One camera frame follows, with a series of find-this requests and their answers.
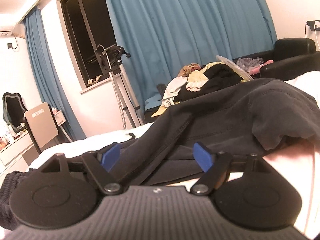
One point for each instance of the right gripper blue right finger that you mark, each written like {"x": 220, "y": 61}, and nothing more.
{"x": 215, "y": 167}

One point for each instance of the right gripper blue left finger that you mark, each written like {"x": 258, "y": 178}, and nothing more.
{"x": 98, "y": 165}

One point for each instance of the dark grey pants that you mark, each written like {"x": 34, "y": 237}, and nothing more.
{"x": 225, "y": 119}

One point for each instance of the pile of clothes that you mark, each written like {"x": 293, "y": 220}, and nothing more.
{"x": 193, "y": 81}

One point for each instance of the beige wooden chair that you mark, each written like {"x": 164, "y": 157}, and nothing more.
{"x": 41, "y": 125}

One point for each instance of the left teal curtain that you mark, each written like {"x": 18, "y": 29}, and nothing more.
{"x": 44, "y": 72}

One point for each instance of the teal curtain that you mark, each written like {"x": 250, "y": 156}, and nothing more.
{"x": 164, "y": 35}
{"x": 44, "y": 72}

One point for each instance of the black office chair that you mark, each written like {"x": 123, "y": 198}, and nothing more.
{"x": 13, "y": 111}

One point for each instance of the garment steamer stand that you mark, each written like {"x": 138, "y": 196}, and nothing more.
{"x": 110, "y": 60}

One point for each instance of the black armchair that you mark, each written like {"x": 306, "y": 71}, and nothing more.
{"x": 291, "y": 58}

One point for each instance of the dark window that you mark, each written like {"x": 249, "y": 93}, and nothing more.
{"x": 88, "y": 25}

